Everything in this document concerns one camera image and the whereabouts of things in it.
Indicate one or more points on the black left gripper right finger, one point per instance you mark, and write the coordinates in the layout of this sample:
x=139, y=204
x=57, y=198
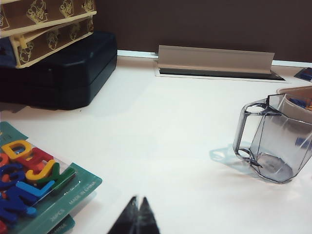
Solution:
x=148, y=221

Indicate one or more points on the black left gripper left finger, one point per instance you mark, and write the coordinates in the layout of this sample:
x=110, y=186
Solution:
x=126, y=221

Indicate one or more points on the green packed letter Y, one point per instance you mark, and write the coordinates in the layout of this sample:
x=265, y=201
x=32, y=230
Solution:
x=65, y=174

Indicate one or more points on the yellow packed letter J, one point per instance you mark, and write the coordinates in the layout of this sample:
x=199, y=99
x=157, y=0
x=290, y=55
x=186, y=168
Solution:
x=36, y=176

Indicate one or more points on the light blue packed letter L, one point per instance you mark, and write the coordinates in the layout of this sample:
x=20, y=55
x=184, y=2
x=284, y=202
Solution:
x=26, y=189

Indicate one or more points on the red packed letter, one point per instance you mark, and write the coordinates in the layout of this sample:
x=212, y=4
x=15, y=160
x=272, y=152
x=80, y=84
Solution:
x=42, y=156

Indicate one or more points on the blue packed letter M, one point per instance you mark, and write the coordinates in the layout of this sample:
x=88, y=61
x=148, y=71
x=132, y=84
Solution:
x=14, y=207

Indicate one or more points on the dark blue packed letter G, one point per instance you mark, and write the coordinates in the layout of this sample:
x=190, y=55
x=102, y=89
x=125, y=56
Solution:
x=9, y=185

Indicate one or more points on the yellow packed letter D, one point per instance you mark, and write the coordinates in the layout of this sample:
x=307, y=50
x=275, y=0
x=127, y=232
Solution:
x=6, y=149

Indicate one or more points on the dark blue plastic case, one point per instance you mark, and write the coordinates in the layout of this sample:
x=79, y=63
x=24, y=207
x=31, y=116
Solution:
x=73, y=80

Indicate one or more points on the transparent grey plastic mug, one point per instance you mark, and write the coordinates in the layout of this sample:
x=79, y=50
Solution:
x=280, y=146

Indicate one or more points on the beige pulp tray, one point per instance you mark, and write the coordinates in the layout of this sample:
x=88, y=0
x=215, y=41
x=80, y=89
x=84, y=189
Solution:
x=292, y=90

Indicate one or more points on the brown patterned boxes stack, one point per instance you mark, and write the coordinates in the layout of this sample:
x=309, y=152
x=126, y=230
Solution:
x=48, y=41

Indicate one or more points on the brown desk divider panel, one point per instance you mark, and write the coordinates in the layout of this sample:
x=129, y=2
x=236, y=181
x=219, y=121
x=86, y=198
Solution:
x=195, y=24

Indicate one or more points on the stacked patterned gift boxes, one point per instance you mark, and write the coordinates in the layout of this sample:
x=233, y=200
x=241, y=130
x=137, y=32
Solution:
x=36, y=12

